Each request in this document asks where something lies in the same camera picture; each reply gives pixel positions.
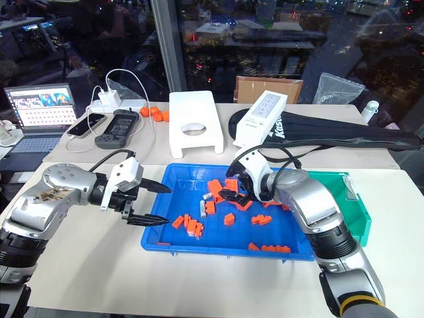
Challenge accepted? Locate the clear plastic zip bag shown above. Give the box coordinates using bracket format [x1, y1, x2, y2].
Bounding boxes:
[312, 72, 366, 107]

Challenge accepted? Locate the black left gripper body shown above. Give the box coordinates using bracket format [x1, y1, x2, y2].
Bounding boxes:
[109, 165, 145, 220]

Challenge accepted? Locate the long white cardboard box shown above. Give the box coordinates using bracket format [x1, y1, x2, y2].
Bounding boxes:
[232, 89, 289, 148]

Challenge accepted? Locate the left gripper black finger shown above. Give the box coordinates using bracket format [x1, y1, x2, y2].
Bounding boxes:
[140, 178, 174, 194]
[127, 213, 171, 227]

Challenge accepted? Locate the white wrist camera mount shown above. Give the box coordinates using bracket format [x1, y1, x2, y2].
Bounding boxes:
[237, 150, 276, 203]
[100, 157, 145, 213]

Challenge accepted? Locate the blue plastic bin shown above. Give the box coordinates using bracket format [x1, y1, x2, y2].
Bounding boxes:
[140, 162, 318, 263]

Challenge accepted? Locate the black fabric bag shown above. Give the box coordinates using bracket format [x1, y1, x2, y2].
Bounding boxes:
[228, 110, 424, 152]

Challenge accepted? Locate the open laptop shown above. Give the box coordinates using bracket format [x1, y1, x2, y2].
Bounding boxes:
[2, 83, 79, 154]

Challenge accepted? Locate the white charging cable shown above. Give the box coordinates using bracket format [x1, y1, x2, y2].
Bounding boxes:
[64, 68, 157, 154]

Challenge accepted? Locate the clear plastic label holder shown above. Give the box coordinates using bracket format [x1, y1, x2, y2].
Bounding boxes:
[343, 174, 359, 201]

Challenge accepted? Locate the white power strip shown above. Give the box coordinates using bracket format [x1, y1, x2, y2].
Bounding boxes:
[88, 98, 148, 114]

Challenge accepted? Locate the brown cardboard box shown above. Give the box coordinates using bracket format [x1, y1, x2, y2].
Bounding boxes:
[234, 75, 303, 105]

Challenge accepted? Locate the white plastic stand with hole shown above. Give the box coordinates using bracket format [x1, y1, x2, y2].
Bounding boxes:
[168, 90, 225, 160]

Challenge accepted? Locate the white object beside laptop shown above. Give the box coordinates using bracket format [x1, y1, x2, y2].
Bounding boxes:
[0, 118, 18, 147]

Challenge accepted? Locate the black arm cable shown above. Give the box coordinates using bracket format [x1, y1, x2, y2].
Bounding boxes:
[260, 144, 303, 199]
[88, 150, 137, 174]

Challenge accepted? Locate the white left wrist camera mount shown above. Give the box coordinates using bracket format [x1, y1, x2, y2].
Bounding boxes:
[100, 157, 145, 213]

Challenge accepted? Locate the white bottle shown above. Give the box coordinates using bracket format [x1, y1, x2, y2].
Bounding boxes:
[360, 99, 380, 124]

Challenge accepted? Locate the dark grey handheld controller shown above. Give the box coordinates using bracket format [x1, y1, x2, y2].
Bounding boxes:
[94, 109, 140, 149]

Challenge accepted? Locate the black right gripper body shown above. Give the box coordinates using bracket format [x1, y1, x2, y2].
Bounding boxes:
[228, 158, 256, 201]

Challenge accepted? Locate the white charger plug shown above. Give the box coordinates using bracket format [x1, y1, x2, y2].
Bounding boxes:
[97, 90, 119, 107]

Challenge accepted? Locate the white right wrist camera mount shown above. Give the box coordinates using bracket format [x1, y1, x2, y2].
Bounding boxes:
[237, 150, 276, 203]

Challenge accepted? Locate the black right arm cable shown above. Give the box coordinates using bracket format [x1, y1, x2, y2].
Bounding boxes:
[260, 144, 303, 199]

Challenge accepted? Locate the green plastic bin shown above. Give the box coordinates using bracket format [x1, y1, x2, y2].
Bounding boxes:
[307, 171, 372, 248]

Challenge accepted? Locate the black smartphone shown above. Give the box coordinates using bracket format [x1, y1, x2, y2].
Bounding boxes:
[67, 113, 107, 138]

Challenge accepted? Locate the orange toy brick pile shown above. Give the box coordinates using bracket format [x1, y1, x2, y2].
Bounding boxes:
[139, 105, 170, 123]

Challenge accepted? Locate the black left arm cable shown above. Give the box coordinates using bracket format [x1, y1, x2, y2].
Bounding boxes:
[88, 150, 137, 174]

